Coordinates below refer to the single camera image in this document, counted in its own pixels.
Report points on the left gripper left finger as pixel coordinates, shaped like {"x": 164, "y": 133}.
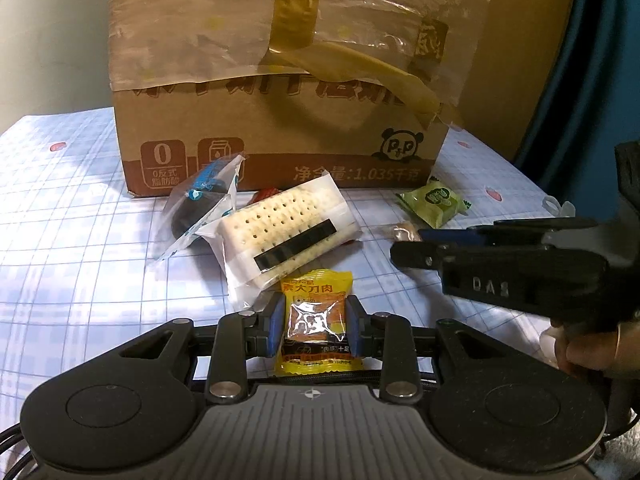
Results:
{"x": 255, "y": 332}

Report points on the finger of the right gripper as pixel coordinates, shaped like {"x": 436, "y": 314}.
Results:
{"x": 431, "y": 256}
{"x": 516, "y": 232}

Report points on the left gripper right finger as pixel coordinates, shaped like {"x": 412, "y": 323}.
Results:
{"x": 389, "y": 339}

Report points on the small green snack packet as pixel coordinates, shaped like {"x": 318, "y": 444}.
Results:
{"x": 434, "y": 203}

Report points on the yellow spicy strip packet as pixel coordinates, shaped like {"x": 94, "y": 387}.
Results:
{"x": 314, "y": 339}

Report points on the black bun blue wrapper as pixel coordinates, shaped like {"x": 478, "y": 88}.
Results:
{"x": 196, "y": 202}

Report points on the person right hand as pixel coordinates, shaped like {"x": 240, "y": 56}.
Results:
{"x": 616, "y": 354}

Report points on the cracker packet clear wrap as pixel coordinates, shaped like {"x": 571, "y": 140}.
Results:
{"x": 259, "y": 244}

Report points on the teal curtain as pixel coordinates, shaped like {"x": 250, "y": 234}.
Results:
{"x": 590, "y": 104}

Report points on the cardboard box with plastic liner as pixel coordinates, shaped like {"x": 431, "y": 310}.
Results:
{"x": 365, "y": 90}

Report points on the wooden door panel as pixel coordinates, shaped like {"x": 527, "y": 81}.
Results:
{"x": 513, "y": 60}

